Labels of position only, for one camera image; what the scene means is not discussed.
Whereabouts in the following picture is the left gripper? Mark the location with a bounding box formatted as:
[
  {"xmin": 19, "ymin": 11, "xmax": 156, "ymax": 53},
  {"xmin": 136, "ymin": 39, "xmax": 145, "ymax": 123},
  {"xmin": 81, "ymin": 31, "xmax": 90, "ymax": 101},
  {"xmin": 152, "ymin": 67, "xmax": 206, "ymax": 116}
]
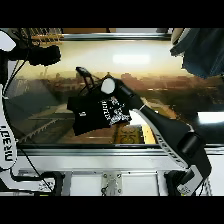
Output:
[{"xmin": 28, "ymin": 44, "xmax": 63, "ymax": 67}]

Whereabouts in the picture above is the black printed T-shirt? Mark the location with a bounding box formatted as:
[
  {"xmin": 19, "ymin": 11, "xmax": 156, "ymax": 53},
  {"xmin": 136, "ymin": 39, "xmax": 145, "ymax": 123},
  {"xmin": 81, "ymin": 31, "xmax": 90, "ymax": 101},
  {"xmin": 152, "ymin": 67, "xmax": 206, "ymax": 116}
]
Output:
[{"xmin": 66, "ymin": 86, "xmax": 133, "ymax": 137}]

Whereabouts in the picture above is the dark blue garment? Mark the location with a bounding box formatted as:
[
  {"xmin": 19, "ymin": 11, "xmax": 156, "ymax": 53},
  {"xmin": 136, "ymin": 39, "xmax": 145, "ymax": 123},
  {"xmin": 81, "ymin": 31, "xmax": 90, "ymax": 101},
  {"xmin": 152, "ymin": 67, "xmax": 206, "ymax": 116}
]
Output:
[{"xmin": 169, "ymin": 28, "xmax": 224, "ymax": 80}]

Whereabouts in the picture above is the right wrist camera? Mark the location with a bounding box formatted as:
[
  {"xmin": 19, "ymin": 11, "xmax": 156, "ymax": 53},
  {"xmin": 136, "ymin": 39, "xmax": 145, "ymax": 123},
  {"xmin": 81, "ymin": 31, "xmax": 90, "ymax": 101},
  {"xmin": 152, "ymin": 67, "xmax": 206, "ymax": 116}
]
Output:
[{"xmin": 75, "ymin": 66, "xmax": 97, "ymax": 90}]

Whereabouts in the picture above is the black cable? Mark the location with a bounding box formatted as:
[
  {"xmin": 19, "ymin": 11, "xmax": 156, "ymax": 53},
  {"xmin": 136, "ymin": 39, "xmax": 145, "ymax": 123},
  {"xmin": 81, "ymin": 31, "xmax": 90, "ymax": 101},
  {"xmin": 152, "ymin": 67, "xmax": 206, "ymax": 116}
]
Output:
[{"xmin": 18, "ymin": 146, "xmax": 55, "ymax": 193}]

